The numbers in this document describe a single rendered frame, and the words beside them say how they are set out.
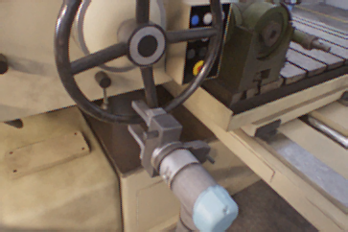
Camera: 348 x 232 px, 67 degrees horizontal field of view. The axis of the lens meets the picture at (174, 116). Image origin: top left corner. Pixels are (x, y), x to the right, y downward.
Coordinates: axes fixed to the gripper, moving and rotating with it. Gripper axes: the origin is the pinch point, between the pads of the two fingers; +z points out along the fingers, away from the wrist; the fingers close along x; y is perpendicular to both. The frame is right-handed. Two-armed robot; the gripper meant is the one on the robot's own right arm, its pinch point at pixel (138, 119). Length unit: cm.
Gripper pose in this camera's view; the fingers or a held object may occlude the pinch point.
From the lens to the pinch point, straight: 64.1
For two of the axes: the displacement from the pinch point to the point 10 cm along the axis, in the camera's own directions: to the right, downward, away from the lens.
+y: -8.2, 1.3, -5.6
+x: -2.2, 8.3, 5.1
